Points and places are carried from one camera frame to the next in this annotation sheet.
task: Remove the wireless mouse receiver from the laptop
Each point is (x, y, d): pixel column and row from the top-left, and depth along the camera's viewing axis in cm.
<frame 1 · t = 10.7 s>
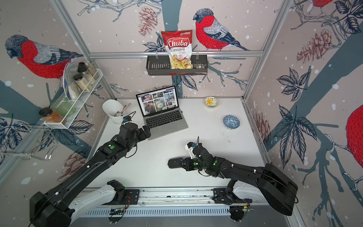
left hand: (146, 126, 79), fingers open
right hand: (180, 163, 79), fingers closed
silver open laptop: (160, 109, 110), point 5 cm above the table
black wireless mouse: (175, 162, 81), point 6 cm above the table
white utensil holder cup: (114, 109, 103), point 11 cm above the table
yellow flower ceramic bowl: (211, 102, 119), on the table
blue patterned ceramic bowl: (231, 122, 106), on the table
pink handled utensil: (118, 113, 103), point 8 cm above the table

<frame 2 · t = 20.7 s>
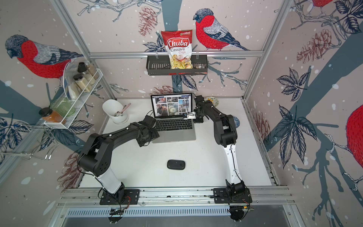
left hand: (154, 135, 94), fingers open
right hand: (195, 118, 109), fingers open
silver open laptop: (168, 110, 106), point 7 cm above the table
the other named things where they were.

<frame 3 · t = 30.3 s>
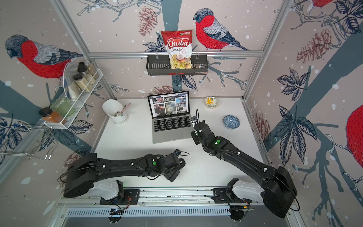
left hand: (174, 167, 80), fingers open
right hand: (197, 128, 82), fingers open
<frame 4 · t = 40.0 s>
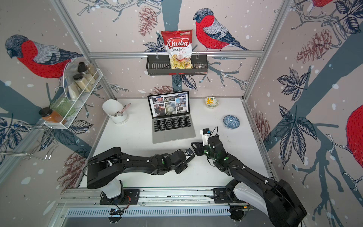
left hand: (185, 159, 85), fingers open
right hand: (192, 143, 83), fingers open
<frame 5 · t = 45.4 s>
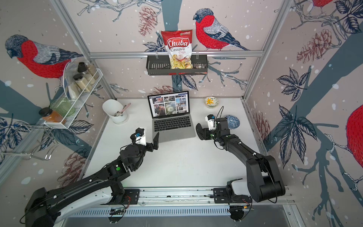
left hand: (152, 129, 74), fingers open
right hand: (200, 130, 89), fingers closed
